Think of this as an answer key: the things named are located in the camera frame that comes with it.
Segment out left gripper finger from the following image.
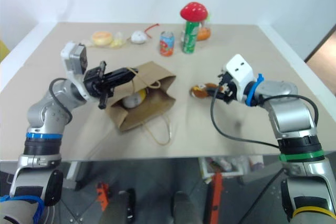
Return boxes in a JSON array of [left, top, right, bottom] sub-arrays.
[[106, 76, 135, 90], [104, 68, 139, 80]]

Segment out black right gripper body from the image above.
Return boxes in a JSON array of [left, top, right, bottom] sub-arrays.
[[216, 68, 239, 104]]

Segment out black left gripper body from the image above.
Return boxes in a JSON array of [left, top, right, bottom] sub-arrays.
[[83, 60, 116, 110]]

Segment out brown plush toy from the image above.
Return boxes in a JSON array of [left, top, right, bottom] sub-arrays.
[[190, 82, 218, 99]]

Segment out brown paper bag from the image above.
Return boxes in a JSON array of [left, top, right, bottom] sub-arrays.
[[106, 61, 177, 146]]

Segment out white and yellow plush toy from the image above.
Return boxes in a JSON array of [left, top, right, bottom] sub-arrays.
[[122, 89, 147, 109]]

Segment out small yellow plush toy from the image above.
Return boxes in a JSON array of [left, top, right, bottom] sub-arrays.
[[109, 31, 127, 49]]

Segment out orange bun plush toy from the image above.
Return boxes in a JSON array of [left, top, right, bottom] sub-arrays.
[[91, 31, 114, 47]]

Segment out red mushroom plush toy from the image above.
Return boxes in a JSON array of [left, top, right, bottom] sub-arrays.
[[180, 2, 209, 22]]

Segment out red and blue drink can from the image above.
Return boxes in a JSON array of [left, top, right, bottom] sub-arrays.
[[159, 30, 175, 57]]

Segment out green drink can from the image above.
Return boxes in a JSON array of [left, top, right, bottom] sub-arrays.
[[181, 20, 202, 54]]

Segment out white box of items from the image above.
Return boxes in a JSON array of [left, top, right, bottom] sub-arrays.
[[198, 155, 264, 180]]

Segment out yellow object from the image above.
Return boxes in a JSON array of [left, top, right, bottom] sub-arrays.
[[0, 39, 10, 62]]

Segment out orange upright stand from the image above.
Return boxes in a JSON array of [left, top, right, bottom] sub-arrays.
[[211, 173, 224, 224]]

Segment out small orange device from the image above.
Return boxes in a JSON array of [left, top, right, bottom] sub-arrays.
[[95, 182, 110, 211]]

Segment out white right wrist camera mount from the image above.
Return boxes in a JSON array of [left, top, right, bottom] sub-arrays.
[[226, 54, 255, 102]]

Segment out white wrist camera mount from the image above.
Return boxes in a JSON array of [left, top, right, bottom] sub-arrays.
[[226, 54, 255, 102], [60, 41, 91, 103]]

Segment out blue cable tie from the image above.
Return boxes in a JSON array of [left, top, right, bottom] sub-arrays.
[[245, 73, 265, 107]]

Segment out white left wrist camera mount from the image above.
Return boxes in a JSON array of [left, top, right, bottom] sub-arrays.
[[60, 41, 91, 103]]

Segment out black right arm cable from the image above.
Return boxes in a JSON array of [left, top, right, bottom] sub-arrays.
[[258, 94, 320, 131], [210, 87, 280, 149]]

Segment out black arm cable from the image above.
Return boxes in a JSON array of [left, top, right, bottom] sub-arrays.
[[210, 87, 280, 149], [48, 78, 74, 125], [258, 94, 320, 131]]

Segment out white plush with red cord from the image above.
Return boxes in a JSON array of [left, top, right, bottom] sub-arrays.
[[130, 23, 160, 45]]

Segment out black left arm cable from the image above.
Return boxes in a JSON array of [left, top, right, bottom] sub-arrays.
[[48, 78, 74, 125]]

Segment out white table leg bracket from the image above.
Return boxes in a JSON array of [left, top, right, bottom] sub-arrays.
[[65, 161, 93, 191]]

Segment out black floor cable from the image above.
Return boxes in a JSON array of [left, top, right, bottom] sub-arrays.
[[239, 167, 287, 224]]

